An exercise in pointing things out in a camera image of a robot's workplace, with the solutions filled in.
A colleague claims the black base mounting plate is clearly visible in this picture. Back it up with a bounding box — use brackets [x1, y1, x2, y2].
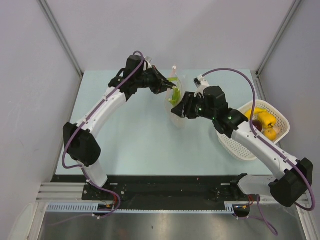
[82, 174, 261, 211]

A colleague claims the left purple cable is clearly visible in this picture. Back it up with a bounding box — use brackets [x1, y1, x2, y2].
[48, 51, 146, 223]

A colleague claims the yellow lemon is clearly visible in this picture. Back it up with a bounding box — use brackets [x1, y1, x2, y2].
[263, 128, 277, 141]

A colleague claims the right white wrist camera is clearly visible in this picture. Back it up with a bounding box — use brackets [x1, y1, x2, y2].
[193, 75, 210, 97]

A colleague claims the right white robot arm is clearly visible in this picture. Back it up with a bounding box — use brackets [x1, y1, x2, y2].
[171, 86, 313, 207]

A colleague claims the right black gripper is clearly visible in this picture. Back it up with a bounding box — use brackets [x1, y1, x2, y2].
[171, 91, 216, 121]

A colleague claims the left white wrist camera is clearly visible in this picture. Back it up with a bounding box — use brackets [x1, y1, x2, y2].
[143, 56, 153, 72]

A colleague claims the white slotted cable duct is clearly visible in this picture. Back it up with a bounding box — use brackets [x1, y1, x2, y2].
[46, 202, 250, 214]

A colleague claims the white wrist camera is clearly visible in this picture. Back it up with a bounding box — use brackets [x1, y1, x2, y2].
[193, 75, 210, 97]
[143, 56, 153, 72]

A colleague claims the green leek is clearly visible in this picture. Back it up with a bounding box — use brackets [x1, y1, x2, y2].
[165, 77, 183, 107]

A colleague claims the clear zip top bag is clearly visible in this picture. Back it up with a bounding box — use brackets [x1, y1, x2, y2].
[164, 65, 188, 129]

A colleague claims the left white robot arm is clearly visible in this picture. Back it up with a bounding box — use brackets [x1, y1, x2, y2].
[62, 53, 179, 200]

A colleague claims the yellow banana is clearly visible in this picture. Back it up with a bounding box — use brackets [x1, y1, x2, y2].
[244, 107, 267, 120]

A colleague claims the aluminium frame rail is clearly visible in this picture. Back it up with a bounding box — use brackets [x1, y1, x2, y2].
[36, 181, 87, 203]

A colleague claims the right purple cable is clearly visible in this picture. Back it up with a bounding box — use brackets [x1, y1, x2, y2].
[201, 67, 316, 237]

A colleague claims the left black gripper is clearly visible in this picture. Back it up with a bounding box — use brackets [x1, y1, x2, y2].
[135, 65, 176, 95]

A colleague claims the yellow bell pepper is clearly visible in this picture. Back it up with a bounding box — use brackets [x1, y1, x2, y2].
[257, 112, 277, 129]

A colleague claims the purple cable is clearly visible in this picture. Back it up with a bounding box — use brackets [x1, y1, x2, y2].
[48, 51, 146, 223]
[201, 67, 316, 237]

